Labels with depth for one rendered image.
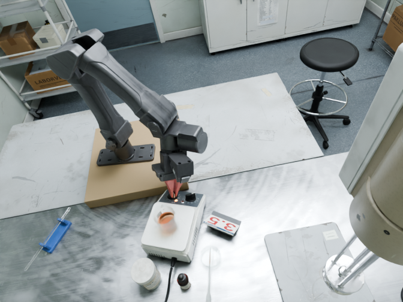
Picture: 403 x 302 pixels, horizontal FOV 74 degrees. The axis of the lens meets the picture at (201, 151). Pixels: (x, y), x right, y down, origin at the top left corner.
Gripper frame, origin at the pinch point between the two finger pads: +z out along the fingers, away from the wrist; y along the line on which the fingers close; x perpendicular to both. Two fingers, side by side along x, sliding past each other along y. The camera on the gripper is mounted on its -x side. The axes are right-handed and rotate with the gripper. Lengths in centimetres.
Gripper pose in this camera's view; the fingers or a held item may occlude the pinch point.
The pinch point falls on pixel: (173, 193)
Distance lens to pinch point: 80.0
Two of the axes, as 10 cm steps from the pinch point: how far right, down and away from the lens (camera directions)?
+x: -4.3, -3.4, 8.4
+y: 9.0, -1.6, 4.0
